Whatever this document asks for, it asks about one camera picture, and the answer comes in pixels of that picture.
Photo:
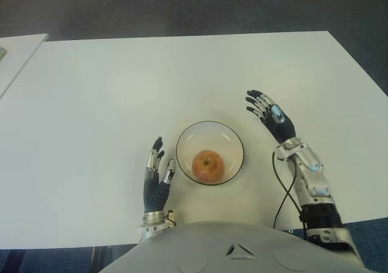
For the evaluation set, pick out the grey robot torso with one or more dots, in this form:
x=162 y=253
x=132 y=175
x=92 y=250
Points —
x=212 y=248

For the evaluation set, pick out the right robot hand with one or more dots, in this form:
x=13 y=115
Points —
x=279 y=124

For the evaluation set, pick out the white side table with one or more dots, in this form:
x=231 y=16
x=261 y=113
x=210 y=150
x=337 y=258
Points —
x=15 y=60

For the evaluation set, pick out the red yellow apple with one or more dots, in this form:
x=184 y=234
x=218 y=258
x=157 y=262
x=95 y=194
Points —
x=207 y=167

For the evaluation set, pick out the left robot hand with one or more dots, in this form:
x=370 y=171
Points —
x=154 y=194

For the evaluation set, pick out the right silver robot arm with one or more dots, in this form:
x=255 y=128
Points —
x=312 y=176

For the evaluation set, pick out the white plate with black rim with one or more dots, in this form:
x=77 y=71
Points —
x=212 y=139

